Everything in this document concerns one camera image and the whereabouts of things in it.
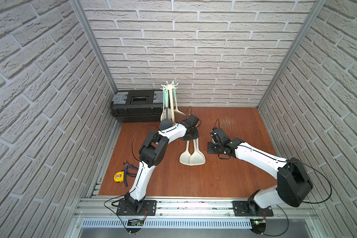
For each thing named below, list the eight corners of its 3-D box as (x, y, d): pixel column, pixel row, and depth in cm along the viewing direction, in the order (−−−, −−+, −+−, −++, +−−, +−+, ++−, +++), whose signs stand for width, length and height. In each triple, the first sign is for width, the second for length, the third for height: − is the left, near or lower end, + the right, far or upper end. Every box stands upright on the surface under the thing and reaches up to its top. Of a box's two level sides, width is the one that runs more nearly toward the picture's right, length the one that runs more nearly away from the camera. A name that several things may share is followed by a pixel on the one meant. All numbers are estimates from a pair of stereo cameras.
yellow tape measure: (114, 182, 84) (112, 180, 82) (117, 171, 88) (115, 170, 86) (123, 182, 84) (121, 180, 82) (125, 171, 88) (124, 170, 86)
